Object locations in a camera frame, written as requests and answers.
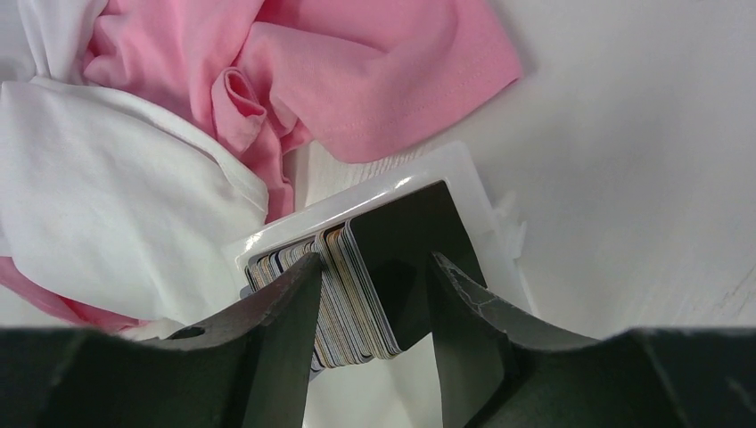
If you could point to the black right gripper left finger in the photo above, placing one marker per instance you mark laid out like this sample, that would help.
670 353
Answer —
246 366

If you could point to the white cloth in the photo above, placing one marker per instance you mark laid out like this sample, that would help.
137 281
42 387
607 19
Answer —
114 211

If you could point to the clear plastic tray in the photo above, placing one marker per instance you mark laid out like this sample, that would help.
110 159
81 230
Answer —
496 238

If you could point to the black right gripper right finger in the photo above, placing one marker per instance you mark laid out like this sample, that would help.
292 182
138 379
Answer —
500 366

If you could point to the stack of credit cards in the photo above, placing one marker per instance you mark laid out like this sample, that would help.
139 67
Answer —
373 299

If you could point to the pink cloth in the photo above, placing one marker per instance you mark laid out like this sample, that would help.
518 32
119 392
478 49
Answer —
365 79

